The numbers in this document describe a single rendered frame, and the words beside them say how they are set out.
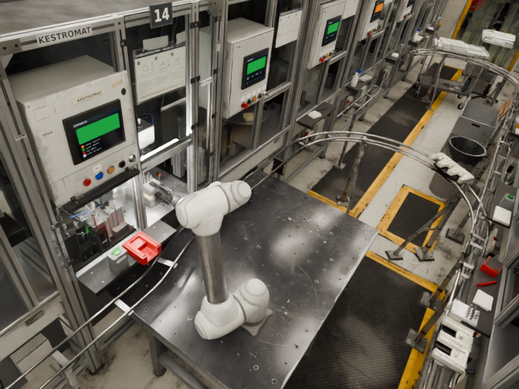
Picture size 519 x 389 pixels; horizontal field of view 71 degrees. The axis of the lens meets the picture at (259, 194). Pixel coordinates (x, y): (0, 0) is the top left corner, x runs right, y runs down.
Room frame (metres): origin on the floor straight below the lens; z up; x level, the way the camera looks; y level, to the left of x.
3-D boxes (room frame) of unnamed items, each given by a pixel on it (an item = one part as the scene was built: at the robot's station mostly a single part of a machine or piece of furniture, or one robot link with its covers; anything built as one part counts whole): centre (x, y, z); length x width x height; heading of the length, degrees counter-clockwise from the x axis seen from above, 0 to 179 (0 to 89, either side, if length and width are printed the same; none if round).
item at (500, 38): (7.09, -3.75, 0.48); 0.84 x 0.58 x 0.97; 159
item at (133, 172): (1.19, 0.68, 1.37); 0.36 x 0.04 x 0.04; 151
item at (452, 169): (2.61, -1.53, 0.84); 0.37 x 0.14 x 0.10; 29
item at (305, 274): (1.52, -0.07, 0.66); 1.50 x 1.06 x 0.04; 151
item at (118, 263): (1.11, 0.65, 0.97); 0.08 x 0.08 x 0.12; 61
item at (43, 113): (1.26, 0.80, 1.60); 0.42 x 0.29 x 0.46; 151
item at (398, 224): (2.92, -1.64, 0.01); 1.00 x 0.55 x 0.01; 151
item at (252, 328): (1.11, -0.06, 0.71); 0.22 x 0.18 x 0.06; 151
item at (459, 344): (1.05, -1.07, 0.84); 0.37 x 0.14 x 0.10; 151
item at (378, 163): (5.44, -2.15, 0.01); 5.85 x 0.59 x 0.01; 151
